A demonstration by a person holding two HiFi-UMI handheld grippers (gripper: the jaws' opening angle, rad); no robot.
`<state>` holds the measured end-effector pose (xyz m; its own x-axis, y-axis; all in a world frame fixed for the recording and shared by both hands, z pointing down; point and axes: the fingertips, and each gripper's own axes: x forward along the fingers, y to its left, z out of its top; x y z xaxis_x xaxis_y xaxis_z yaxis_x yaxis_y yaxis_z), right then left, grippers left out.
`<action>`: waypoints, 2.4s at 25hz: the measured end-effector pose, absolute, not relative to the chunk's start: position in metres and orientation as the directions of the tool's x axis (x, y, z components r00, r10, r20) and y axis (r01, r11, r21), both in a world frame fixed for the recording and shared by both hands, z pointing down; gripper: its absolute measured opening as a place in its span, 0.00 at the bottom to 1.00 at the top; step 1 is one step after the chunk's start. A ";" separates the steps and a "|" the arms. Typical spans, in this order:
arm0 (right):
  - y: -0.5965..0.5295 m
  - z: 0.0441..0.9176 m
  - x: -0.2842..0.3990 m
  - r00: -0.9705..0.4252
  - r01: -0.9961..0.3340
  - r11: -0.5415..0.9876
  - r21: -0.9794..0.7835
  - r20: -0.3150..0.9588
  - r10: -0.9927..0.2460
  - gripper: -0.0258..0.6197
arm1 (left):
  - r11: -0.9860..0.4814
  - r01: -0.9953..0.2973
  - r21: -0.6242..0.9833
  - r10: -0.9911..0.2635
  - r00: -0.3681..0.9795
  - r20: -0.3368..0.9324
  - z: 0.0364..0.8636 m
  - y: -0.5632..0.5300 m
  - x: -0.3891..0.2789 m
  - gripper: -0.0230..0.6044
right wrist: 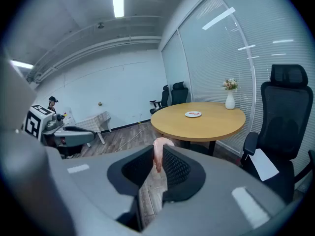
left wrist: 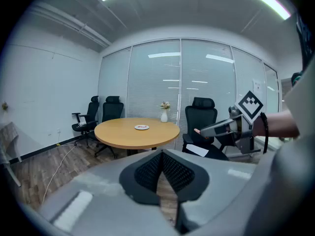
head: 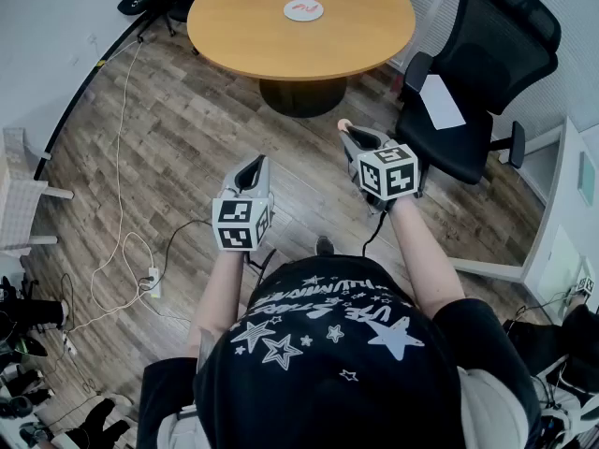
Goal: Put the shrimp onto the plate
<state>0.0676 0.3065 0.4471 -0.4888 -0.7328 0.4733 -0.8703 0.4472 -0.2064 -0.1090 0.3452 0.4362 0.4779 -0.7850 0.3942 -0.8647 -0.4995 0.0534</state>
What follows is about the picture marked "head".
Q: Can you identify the white slatted chair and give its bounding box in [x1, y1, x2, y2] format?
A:
[0, 126, 75, 259]

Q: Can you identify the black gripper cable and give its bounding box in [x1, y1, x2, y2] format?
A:
[360, 208, 387, 257]
[242, 249, 278, 294]

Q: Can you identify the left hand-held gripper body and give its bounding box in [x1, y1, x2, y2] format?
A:
[212, 185, 276, 254]

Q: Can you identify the pale green paper sheet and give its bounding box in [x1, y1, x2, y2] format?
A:
[537, 224, 584, 294]

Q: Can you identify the large black mesh office chair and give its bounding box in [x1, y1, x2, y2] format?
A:
[395, 0, 562, 199]

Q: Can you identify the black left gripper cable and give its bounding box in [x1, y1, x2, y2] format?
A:
[242, 249, 278, 294]

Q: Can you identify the white paper sheet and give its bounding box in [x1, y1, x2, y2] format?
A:
[419, 73, 467, 130]

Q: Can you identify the white round coaster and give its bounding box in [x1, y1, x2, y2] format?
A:
[283, 0, 326, 22]

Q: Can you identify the black round table base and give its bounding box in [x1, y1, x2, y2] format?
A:
[259, 76, 348, 119]

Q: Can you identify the black star print t-shirt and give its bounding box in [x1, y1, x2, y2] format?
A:
[138, 254, 544, 449]

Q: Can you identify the green pad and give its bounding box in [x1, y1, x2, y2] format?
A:
[577, 151, 596, 208]

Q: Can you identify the black floor cable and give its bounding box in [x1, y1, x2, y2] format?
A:
[138, 220, 216, 294]

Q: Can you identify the long white floor cable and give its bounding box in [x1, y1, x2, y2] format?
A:
[63, 39, 158, 340]

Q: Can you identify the person's right forearm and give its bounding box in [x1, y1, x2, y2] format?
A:
[387, 198, 467, 320]

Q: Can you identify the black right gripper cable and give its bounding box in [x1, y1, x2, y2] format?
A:
[360, 208, 387, 257]

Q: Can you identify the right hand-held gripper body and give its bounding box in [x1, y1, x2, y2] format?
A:
[343, 142, 419, 215]

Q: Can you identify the person's left forearm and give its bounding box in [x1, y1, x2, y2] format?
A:
[186, 249, 249, 359]

